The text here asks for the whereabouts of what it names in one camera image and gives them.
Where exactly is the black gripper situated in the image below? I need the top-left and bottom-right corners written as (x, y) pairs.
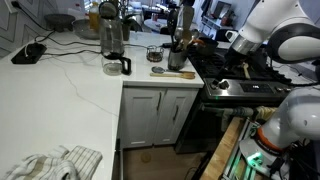
top-left (214, 49), bottom-right (245, 82)

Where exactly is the glass carafe black handle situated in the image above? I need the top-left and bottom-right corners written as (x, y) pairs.
top-left (101, 53), bottom-right (132, 77)

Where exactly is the steel utensil holder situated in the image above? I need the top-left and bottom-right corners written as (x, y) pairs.
top-left (167, 48), bottom-right (188, 71)

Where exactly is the metal serving spoon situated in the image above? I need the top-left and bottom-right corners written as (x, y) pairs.
top-left (174, 27), bottom-right (184, 42)

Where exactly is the black slotted spoon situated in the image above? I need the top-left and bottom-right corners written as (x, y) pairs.
top-left (167, 8), bottom-right (179, 48)

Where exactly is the black gas stove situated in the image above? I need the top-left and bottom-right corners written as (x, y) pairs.
top-left (174, 44), bottom-right (303, 155)

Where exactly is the wooden spatula with flat blade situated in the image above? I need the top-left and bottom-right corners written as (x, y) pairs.
top-left (242, 62), bottom-right (252, 80)

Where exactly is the small dark saucepan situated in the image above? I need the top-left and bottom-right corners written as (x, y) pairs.
top-left (195, 36), bottom-right (220, 57)

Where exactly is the black dining chair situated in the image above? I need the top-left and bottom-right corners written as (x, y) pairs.
top-left (214, 28), bottom-right (239, 43)

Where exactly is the metal ladle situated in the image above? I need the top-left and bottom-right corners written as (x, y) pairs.
top-left (190, 28), bottom-right (201, 41)

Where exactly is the white cabinet door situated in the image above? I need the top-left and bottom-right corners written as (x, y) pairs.
top-left (153, 87), bottom-right (200, 147)
top-left (120, 87), bottom-right (167, 149)

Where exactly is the small glass jar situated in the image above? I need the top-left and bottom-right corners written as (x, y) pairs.
top-left (146, 45), bottom-right (165, 63)

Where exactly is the wooden bench top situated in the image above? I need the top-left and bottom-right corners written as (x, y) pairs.
top-left (199, 116), bottom-right (247, 180)

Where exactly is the potted green plant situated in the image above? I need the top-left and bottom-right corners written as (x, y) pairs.
top-left (118, 0), bottom-right (144, 42)

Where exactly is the orange liquid bottle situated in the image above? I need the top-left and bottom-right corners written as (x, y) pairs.
top-left (88, 1), bottom-right (101, 32)

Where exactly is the metal mixing bowl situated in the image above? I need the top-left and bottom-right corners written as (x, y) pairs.
top-left (72, 18), bottom-right (102, 41)

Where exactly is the striped dish towel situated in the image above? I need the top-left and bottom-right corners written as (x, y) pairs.
top-left (2, 144), bottom-right (104, 180)

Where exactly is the towel on oven handle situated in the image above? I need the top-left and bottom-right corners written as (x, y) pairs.
top-left (222, 105), bottom-right (278, 122)

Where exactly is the metal robot stand frame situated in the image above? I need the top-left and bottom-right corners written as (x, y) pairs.
top-left (221, 119), bottom-right (264, 180)

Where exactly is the black power cable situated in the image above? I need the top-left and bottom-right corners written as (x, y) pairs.
top-left (34, 34), bottom-right (149, 49)
top-left (43, 49), bottom-right (103, 58)
top-left (11, 1), bottom-right (57, 44)

